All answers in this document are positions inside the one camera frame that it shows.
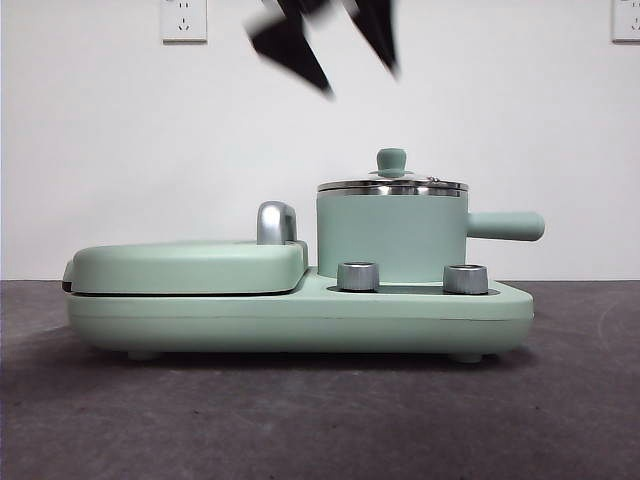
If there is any glass pot lid green knob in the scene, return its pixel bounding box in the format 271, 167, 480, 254
317, 147, 470, 193

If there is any silver control knob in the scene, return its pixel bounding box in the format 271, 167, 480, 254
442, 263, 489, 295
337, 261, 381, 292

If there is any mint green grill cover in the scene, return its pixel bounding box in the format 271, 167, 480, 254
63, 239, 311, 296

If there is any mint green breakfast machine base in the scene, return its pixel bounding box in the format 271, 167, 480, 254
68, 267, 536, 362

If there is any white wall socket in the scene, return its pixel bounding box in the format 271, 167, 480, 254
612, 0, 640, 44
160, 0, 209, 45

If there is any chrome grill cover handle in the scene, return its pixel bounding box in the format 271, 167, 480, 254
257, 200, 300, 246

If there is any mint green pot with handle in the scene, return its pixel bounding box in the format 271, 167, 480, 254
316, 184, 547, 281

